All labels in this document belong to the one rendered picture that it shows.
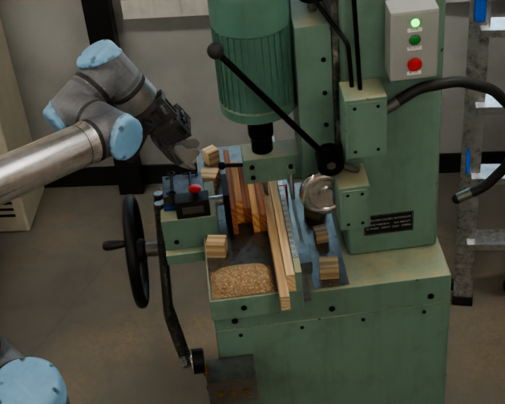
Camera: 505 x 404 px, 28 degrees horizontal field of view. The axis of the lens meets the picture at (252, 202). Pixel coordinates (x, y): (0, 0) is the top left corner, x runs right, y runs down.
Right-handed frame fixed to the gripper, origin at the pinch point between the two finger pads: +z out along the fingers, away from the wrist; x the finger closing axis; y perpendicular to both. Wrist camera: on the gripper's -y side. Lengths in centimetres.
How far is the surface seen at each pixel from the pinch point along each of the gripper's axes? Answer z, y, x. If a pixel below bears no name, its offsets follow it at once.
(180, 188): 6.0, -6.7, 3.3
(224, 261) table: 18.8, -4.0, -13.6
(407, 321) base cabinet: 61, 21, -16
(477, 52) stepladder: 59, 65, 67
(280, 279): 21.2, 8.6, -26.1
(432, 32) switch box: -3, 63, -10
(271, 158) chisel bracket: 11.1, 15.9, 2.2
